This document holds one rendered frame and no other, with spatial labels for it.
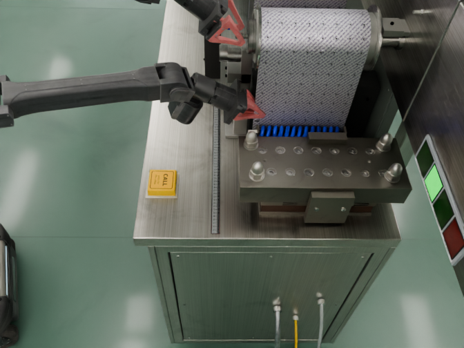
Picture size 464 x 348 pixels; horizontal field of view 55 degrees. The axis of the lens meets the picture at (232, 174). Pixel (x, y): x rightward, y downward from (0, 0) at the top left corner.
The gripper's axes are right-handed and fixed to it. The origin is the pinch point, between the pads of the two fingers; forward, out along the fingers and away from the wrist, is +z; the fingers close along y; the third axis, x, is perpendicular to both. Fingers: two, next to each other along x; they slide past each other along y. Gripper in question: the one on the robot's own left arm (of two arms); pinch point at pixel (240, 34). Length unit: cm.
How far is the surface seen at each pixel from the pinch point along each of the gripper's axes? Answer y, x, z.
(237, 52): -3.7, -6.1, 4.7
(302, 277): 30, -32, 53
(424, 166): 29.7, 16.4, 33.7
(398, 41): 0.2, 22.2, 27.8
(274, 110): 5.0, -8.0, 18.7
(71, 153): -73, -150, 17
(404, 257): -13, -44, 144
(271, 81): 5.2, -2.1, 11.4
